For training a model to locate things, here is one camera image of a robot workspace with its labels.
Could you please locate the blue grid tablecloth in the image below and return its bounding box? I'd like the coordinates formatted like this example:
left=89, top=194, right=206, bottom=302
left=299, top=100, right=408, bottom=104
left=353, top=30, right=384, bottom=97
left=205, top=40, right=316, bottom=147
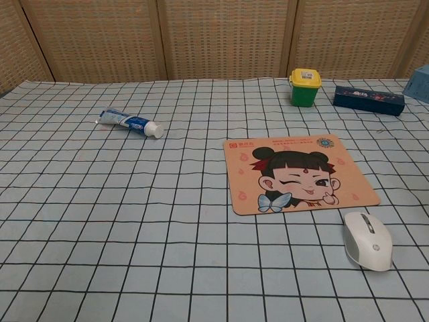
left=0, top=76, right=429, bottom=322

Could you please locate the blue white toothpaste tube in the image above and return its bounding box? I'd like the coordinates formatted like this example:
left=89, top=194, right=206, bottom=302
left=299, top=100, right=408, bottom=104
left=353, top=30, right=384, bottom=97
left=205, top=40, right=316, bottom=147
left=96, top=106, right=164, bottom=139

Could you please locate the orange cartoon mouse pad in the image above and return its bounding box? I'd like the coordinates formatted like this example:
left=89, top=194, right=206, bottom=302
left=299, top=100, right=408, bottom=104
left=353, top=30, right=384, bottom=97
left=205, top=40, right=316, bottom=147
left=223, top=134, right=382, bottom=216

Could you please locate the dark blue rectangular box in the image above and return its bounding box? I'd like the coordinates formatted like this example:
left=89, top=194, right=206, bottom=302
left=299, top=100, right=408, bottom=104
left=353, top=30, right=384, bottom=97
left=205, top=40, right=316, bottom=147
left=332, top=85, right=406, bottom=117

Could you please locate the light blue box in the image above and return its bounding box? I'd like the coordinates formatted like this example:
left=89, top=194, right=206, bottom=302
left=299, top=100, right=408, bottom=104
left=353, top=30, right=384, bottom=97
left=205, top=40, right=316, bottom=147
left=403, top=66, right=429, bottom=101

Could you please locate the white wireless computer mouse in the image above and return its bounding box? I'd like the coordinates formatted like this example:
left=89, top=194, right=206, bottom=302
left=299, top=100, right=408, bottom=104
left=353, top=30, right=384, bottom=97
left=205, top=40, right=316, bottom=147
left=343, top=211, right=393, bottom=272

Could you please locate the woven wooden folding screen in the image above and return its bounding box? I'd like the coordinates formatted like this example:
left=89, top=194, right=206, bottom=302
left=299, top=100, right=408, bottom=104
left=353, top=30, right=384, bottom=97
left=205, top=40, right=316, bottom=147
left=0, top=0, right=429, bottom=95

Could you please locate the green yellow mini trash bin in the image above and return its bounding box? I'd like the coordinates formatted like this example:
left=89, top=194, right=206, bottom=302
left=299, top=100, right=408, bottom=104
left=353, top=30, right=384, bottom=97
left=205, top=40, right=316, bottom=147
left=289, top=68, right=322, bottom=108

